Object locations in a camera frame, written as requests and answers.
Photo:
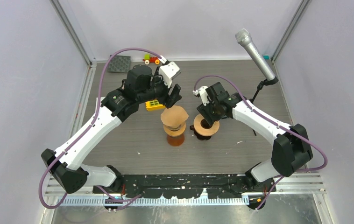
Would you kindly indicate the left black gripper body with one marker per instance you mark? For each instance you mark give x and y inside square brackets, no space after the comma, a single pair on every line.
[161,92]

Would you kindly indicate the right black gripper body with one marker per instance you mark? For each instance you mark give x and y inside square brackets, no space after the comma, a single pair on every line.
[210,112]

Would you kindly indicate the brown glass dripper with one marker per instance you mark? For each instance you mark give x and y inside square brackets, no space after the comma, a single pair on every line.
[199,136]

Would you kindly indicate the wooden ring holder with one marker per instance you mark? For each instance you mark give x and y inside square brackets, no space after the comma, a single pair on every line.
[174,132]

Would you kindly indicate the amber glass carafe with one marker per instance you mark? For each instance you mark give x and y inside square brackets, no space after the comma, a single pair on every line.
[175,140]

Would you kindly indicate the coffee filter box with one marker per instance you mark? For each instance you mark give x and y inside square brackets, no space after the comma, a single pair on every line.
[98,101]

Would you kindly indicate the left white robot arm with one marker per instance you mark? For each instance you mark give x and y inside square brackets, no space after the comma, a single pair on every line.
[141,85]

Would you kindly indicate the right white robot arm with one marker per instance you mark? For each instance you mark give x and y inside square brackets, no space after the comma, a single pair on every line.
[289,153]

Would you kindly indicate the yellow green window block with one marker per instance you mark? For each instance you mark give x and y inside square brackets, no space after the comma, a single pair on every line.
[153,105]

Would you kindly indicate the small toy train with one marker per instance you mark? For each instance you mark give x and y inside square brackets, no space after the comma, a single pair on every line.
[151,59]

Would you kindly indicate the dark grey baseplate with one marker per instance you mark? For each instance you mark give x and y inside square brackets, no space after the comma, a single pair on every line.
[119,64]

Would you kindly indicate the silver microphone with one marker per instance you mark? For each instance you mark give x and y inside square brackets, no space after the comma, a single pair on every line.
[244,38]

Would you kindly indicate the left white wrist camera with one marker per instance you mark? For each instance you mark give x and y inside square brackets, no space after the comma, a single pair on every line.
[169,72]

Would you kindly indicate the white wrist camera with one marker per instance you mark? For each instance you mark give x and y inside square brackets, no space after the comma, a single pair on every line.
[169,72]
[202,94]

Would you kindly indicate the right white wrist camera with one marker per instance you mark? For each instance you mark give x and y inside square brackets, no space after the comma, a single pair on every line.
[202,94]

